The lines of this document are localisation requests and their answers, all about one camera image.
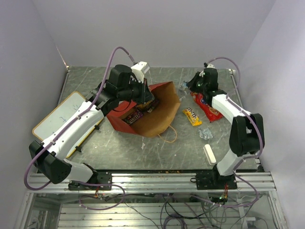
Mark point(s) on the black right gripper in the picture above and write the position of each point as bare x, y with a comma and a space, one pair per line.
191, 84

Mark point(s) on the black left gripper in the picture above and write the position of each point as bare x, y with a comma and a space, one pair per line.
145, 95

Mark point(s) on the clear plastic wrapper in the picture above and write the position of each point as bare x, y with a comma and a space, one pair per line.
183, 87
205, 133

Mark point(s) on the red cookie snack bag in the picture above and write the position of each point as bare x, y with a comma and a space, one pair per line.
211, 113

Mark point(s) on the red brown paper bag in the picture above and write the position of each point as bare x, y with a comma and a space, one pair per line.
150, 124

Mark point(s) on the yellow candy packet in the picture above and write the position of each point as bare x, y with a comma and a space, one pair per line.
192, 117

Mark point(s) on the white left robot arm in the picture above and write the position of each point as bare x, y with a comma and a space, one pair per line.
49, 156

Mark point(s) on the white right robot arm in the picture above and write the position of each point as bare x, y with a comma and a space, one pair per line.
247, 130

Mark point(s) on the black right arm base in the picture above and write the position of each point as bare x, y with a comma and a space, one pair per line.
211, 179

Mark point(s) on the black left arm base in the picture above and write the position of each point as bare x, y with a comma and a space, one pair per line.
100, 180

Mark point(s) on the purple brown candy packet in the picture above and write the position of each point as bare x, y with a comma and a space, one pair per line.
133, 117

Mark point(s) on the white eraser block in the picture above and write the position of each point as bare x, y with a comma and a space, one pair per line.
209, 154

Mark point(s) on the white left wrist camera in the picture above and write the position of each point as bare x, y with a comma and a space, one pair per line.
139, 70

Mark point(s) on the small whiteboard yellow frame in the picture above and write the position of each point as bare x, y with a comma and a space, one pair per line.
52, 124

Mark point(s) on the aluminium frame rail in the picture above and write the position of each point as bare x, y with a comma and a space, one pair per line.
158, 183

